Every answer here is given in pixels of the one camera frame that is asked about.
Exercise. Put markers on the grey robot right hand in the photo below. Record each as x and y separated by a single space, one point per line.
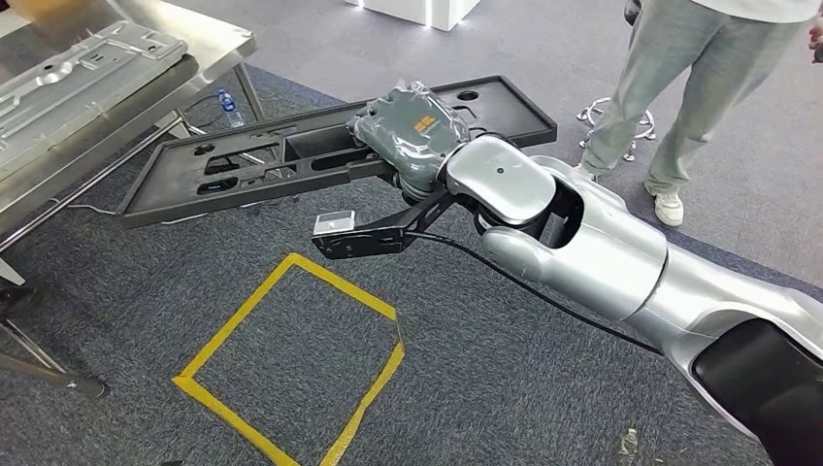
411 135

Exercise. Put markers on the black plastic panel part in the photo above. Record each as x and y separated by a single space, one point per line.
173 186

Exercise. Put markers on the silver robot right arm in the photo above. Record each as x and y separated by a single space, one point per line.
611 257

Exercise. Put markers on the stainless steel workbench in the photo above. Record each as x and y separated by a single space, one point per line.
212 38

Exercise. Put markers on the white display stand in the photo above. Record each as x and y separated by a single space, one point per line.
450 13

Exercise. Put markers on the chrome stool base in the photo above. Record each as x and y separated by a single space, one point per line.
588 114

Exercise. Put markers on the clear water bottle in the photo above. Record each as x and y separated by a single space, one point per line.
231 112

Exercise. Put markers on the person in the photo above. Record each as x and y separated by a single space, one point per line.
694 64

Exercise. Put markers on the yellow floor tape square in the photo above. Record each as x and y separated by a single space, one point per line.
183 382

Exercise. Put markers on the grey stamped metal panel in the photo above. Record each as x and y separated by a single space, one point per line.
77 83

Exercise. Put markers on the clear tape scrap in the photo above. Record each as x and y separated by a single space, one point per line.
629 444

